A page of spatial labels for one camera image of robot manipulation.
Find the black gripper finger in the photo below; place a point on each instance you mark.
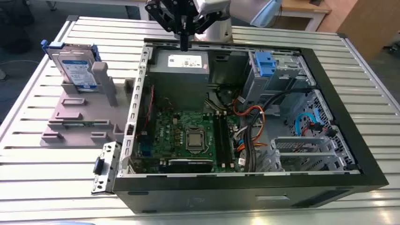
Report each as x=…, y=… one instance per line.
x=163, y=18
x=205, y=23

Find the hard disk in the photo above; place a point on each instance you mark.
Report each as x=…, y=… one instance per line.
x=76, y=70

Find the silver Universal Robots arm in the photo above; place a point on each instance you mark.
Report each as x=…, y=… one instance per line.
x=219, y=25

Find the metal disk bay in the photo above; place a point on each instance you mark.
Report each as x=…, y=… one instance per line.
x=305, y=154

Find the white framed desk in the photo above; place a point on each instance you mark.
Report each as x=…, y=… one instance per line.
x=143, y=12

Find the blue plastic drive latch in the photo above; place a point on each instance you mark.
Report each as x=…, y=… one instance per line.
x=264, y=63

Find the grey power supply unit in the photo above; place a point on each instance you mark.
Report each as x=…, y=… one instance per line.
x=177, y=89

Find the wooden top desk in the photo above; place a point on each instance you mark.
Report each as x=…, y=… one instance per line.
x=307, y=9

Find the metal optical drive cage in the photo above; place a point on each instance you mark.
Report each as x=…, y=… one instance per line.
x=275, y=82

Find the grey parts rack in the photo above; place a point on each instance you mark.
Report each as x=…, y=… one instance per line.
x=87, y=110

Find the black office chair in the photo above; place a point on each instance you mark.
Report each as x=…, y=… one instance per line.
x=12, y=35

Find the silver CPU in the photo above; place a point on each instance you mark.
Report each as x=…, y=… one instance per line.
x=193, y=140

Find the black RAM slot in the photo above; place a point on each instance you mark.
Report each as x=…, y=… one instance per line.
x=228, y=140
x=219, y=140

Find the green motherboard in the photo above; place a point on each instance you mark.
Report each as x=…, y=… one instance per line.
x=168, y=140

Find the wooden cabinet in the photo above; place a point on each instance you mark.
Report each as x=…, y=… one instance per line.
x=368, y=23

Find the green RAM stick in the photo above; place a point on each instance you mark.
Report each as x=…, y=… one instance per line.
x=77, y=123

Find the CPU socket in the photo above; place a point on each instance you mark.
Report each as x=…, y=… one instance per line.
x=195, y=150

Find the black graphics card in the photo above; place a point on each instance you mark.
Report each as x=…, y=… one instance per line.
x=187, y=164

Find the black chair castor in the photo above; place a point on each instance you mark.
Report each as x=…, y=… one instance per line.
x=393, y=48

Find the black open PC case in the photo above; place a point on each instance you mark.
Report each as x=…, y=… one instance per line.
x=219, y=194

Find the metal card retainer bracket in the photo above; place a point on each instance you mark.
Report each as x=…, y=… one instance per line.
x=109, y=152

